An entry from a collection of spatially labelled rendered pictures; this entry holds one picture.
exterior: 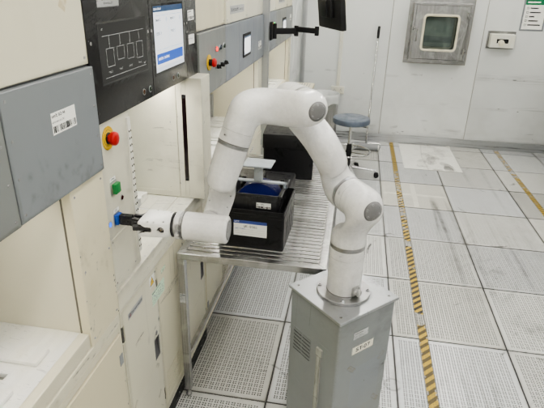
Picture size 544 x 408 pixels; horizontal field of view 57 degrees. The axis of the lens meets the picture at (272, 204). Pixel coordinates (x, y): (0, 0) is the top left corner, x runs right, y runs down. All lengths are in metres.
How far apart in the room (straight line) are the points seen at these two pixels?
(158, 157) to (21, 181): 1.16
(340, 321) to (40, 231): 0.94
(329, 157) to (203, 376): 1.45
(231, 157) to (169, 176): 0.91
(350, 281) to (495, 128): 4.90
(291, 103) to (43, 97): 0.60
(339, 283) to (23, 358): 0.98
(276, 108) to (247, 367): 1.58
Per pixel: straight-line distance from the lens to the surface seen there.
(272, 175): 2.54
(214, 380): 2.56
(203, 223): 1.43
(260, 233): 2.01
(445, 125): 6.33
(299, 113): 1.34
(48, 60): 1.23
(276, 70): 5.03
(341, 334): 1.71
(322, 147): 1.47
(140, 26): 1.66
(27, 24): 1.18
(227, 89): 3.58
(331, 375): 1.83
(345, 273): 1.71
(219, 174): 1.38
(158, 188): 2.29
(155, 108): 2.17
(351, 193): 1.57
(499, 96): 6.37
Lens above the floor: 1.76
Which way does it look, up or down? 24 degrees down
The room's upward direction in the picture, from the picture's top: 2 degrees clockwise
